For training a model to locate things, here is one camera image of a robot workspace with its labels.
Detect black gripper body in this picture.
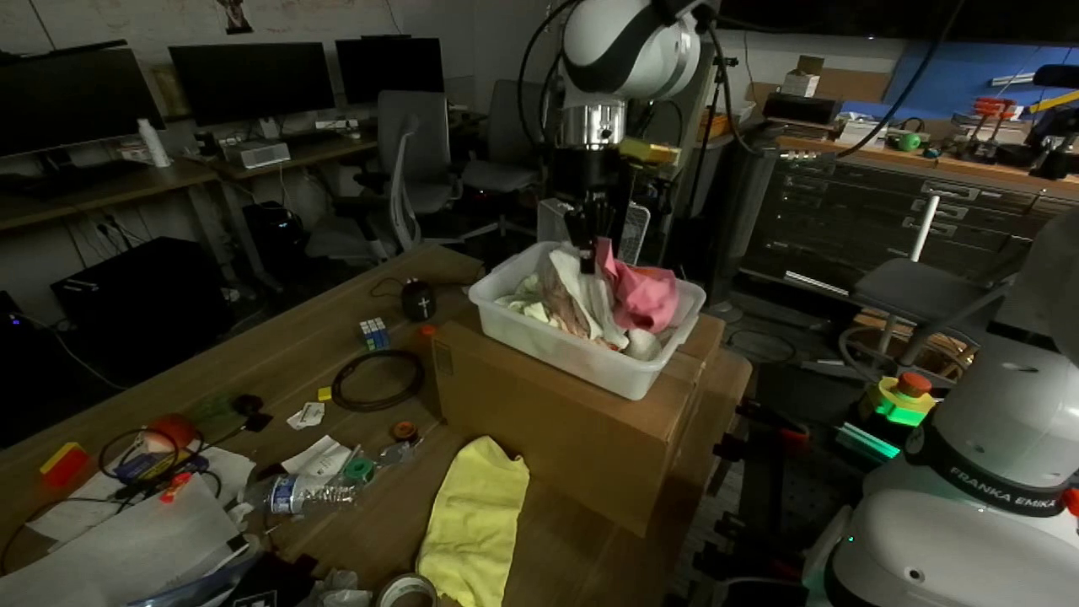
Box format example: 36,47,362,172
552,149,632,252

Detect pink t-shirt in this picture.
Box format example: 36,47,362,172
594,237,678,334

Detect pale yellow towel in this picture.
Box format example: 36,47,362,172
498,284,584,334

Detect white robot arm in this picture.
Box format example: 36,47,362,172
559,0,1079,607

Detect white plastic box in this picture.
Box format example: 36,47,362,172
469,244,705,402

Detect cardboard box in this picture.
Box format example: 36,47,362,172
430,315,757,540

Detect grey white towel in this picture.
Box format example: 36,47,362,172
539,249,629,351

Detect grey office chair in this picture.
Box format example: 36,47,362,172
379,90,457,249

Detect black round speaker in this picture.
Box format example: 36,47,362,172
401,277,434,322

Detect rubiks cube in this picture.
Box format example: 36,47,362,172
359,319,390,351

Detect black monitor middle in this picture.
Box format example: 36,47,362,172
168,44,335,124

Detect emergency stop button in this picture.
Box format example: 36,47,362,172
875,373,936,429

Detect white spray bottle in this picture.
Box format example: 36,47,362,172
139,117,172,170

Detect black cable ring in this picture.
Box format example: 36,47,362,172
332,349,430,415

